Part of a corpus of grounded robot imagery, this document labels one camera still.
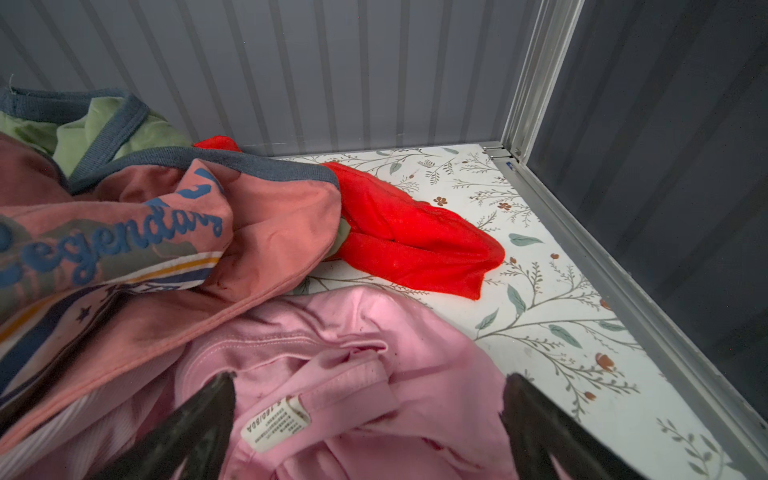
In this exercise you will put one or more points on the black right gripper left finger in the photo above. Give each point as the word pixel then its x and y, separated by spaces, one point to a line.
pixel 190 444

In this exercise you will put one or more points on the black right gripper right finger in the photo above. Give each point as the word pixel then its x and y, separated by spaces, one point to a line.
pixel 546 443

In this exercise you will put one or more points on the red cloth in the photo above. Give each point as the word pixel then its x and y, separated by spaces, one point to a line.
pixel 395 237

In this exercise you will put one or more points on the floral table mat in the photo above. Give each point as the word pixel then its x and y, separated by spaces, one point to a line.
pixel 539 315

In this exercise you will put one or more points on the light pink shirt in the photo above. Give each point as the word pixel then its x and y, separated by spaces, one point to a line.
pixel 354 383

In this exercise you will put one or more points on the salmon pink printed shirt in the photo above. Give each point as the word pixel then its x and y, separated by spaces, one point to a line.
pixel 164 246

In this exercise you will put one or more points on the green shirt grey collar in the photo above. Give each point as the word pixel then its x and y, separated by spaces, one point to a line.
pixel 82 131

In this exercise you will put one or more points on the aluminium frame rail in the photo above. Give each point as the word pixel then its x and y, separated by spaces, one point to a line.
pixel 638 129

